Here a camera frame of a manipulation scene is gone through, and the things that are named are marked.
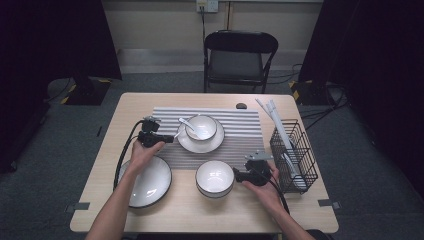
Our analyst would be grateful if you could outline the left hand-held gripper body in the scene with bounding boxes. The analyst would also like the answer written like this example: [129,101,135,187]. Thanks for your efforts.
[137,115,166,149]

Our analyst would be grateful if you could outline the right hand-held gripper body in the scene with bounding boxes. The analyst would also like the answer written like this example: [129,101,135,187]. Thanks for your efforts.
[244,151,274,187]

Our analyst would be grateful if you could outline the white spoon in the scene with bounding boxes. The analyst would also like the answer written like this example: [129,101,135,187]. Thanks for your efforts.
[178,117,203,139]
[281,149,306,188]

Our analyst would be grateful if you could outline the white plate dark rim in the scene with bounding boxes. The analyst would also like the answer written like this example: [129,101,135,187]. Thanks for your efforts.
[118,155,173,209]
[176,118,226,154]

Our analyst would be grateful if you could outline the white bowl dark rim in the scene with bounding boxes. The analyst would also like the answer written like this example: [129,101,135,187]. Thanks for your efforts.
[184,114,218,142]
[195,159,235,199]

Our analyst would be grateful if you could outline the black wire basket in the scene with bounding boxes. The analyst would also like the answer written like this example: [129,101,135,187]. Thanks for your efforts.
[269,118,319,195]

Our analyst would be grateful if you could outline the person's left hand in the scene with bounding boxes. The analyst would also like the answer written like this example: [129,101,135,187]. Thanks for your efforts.
[128,142,165,175]

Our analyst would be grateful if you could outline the person's right hand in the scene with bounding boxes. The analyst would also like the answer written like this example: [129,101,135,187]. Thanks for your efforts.
[242,164,284,213]

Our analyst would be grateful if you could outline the grey striped placemat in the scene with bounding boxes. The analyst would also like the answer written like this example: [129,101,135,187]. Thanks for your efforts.
[143,106,269,172]

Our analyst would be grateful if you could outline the bundle of white chopsticks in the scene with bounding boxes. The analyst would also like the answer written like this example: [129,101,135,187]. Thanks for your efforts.
[255,98,295,151]

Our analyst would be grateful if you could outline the grey tape strip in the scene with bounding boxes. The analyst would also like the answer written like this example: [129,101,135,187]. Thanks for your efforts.
[64,202,91,214]
[317,198,343,210]

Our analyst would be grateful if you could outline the black stand base yellow tape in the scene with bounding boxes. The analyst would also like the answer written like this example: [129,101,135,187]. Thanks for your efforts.
[289,79,334,107]
[61,74,113,107]

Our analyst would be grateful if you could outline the black folding chair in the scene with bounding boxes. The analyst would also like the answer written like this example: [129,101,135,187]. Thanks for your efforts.
[203,29,279,94]

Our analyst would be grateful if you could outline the dark curtain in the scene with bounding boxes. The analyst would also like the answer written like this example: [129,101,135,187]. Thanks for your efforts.
[298,0,424,198]
[0,0,123,174]

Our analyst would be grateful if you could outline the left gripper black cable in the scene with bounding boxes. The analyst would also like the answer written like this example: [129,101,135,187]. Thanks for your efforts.
[113,119,144,191]

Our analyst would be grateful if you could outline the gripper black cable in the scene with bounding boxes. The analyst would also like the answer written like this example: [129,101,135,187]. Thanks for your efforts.
[113,119,144,191]
[263,173,290,214]

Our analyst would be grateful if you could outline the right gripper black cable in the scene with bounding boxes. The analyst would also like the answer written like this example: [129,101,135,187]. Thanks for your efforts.
[263,173,290,214]

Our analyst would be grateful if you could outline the black floor cable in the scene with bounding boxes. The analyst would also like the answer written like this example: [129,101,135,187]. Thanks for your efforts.
[43,78,73,103]
[301,84,349,131]
[266,63,304,85]

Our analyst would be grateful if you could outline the black wall cable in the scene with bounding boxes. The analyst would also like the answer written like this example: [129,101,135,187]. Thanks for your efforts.
[199,6,207,44]

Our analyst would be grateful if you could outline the white wall outlet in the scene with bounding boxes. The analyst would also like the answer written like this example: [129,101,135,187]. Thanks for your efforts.
[195,0,219,14]

